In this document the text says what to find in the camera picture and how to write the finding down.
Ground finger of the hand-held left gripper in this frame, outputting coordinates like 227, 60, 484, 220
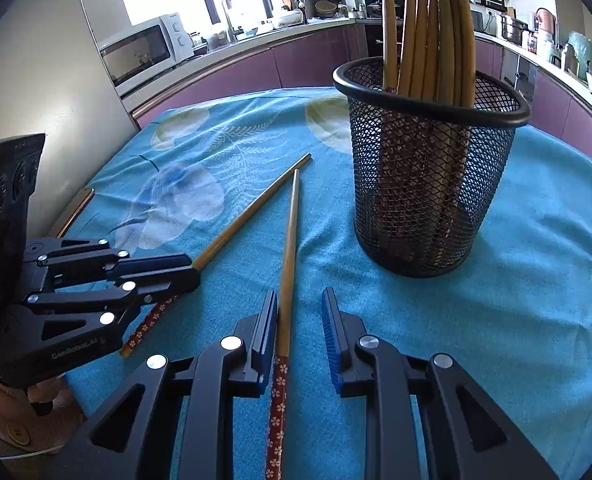
23, 238, 195, 292
24, 270, 203, 330

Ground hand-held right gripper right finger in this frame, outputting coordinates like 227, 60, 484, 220
321, 287, 559, 480

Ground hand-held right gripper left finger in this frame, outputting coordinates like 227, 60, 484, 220
43, 290, 281, 480

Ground floral-tipped wooden chopstick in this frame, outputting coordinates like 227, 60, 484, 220
120, 153, 313, 359
265, 169, 301, 480

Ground black mesh utensil holder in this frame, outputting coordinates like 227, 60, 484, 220
332, 56, 532, 278

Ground bunch of bamboo chopsticks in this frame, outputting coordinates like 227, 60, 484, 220
380, 0, 478, 261

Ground person's left hand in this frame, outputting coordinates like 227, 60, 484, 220
26, 378, 70, 418

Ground grey refrigerator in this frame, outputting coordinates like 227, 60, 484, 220
0, 0, 137, 241

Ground white microwave oven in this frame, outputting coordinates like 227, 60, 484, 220
98, 14, 195, 102

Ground blue printed tablecloth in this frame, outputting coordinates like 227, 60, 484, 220
58, 87, 592, 480

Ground purple base cabinets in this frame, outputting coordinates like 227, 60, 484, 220
130, 24, 367, 132
473, 35, 592, 147

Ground chrome sink faucet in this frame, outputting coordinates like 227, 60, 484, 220
220, 0, 239, 44

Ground black built-in oven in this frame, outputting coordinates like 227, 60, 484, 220
363, 19, 407, 59

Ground stainless steel pot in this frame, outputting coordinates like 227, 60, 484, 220
498, 14, 528, 44

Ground pale green kitchen appliance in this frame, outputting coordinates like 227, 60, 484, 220
568, 31, 592, 79

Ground pink kettle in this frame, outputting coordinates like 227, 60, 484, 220
535, 7, 558, 37

